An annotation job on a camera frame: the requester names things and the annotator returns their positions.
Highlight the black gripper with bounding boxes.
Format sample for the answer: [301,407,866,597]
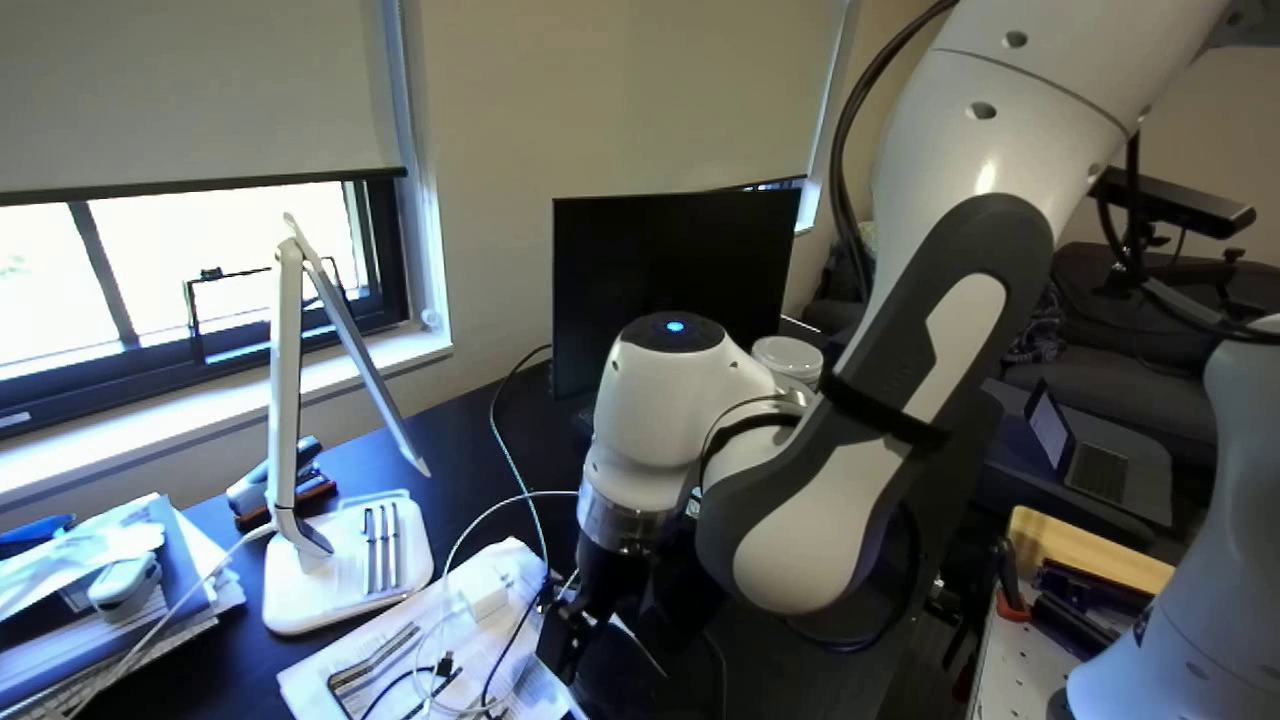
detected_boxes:
[533,525,694,685]

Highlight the black computer monitor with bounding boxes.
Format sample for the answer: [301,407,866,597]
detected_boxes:
[549,175,811,418]

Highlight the black red stapler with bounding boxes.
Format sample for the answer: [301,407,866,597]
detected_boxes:
[219,435,338,526]

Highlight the white desk lamp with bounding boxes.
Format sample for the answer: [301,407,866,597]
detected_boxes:
[255,213,438,641]

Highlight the light wooden board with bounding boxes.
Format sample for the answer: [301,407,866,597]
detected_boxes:
[998,500,1180,602]

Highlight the black tools on robot table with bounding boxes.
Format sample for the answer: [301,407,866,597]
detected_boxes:
[1028,555,1156,658]

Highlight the open dark laptop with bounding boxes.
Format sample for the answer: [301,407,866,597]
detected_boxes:
[1021,374,1180,533]

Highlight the stack of books and papers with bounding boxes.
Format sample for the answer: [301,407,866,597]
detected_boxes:
[0,493,251,720]

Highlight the dark grey couch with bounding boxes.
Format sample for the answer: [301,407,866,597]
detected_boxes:
[795,236,1280,462]

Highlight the white roller blind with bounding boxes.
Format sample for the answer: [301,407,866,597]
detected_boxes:
[0,0,412,209]

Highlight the white cable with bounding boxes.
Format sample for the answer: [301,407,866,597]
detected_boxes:
[436,339,592,720]

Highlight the black sensor camera on stand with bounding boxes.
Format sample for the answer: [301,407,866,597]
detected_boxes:
[1082,158,1259,302]

